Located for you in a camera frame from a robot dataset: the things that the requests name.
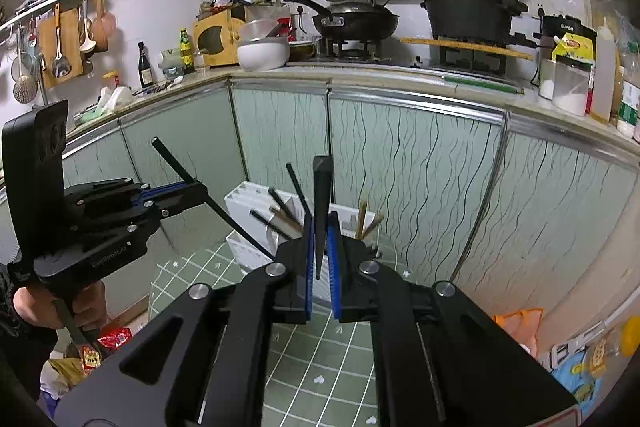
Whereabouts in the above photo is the wooden cutting board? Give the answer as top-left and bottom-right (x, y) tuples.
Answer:
(38, 3), (84, 90)

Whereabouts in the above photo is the person's left hand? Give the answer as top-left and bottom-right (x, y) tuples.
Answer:
(12, 281), (107, 329)

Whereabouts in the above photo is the blue plastic container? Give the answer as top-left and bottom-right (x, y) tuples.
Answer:
(551, 345), (608, 418)

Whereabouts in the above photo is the orange snack bag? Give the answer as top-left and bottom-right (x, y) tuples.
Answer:
(492, 308), (544, 358)

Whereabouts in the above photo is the yellow microwave oven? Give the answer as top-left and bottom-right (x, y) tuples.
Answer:
(193, 5), (246, 67)

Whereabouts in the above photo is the black cast iron pot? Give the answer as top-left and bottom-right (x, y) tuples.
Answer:
(421, 0), (528, 46)

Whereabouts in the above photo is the white bowl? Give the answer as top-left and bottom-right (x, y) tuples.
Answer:
(238, 37), (290, 72)

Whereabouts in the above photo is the green glass bottle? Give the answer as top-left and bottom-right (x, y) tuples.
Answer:
(179, 28), (195, 75)

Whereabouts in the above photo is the yellow lid glass jar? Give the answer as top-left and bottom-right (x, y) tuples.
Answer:
(584, 315), (640, 378)

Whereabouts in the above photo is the black chopstick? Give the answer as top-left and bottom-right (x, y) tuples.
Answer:
(285, 162), (312, 217)
(151, 136), (276, 261)
(268, 187), (303, 231)
(312, 155), (334, 279)
(250, 209), (293, 241)

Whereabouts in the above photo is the wooden chopstick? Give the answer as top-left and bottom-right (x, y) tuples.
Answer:
(269, 206), (303, 233)
(361, 213), (384, 239)
(355, 200), (368, 241)

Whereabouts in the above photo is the green checked tablecloth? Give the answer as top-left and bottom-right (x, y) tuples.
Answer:
(149, 244), (382, 426)

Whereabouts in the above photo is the white squeeze bottle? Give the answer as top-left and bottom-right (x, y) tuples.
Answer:
(590, 17), (616, 124)

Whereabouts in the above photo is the black frying pan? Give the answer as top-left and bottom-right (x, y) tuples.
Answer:
(282, 0), (399, 41)

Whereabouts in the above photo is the white grey utensil holder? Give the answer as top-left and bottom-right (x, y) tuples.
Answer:
(222, 180), (384, 308)

